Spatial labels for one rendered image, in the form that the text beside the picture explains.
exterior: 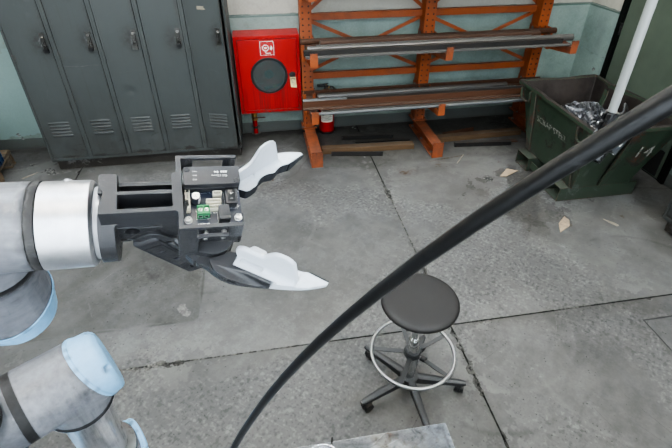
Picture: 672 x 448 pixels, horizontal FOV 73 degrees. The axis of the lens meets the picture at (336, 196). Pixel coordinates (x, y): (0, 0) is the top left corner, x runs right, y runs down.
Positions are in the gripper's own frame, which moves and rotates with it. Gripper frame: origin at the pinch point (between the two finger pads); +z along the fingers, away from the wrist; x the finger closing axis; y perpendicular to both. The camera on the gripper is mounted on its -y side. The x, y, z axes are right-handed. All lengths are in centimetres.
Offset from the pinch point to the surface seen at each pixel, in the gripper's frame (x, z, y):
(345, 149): 200, 140, -286
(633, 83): 188, 370, -170
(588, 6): 286, 376, -170
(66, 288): 86, -77, -265
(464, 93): 219, 241, -226
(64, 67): 261, -86, -260
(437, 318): 9, 84, -122
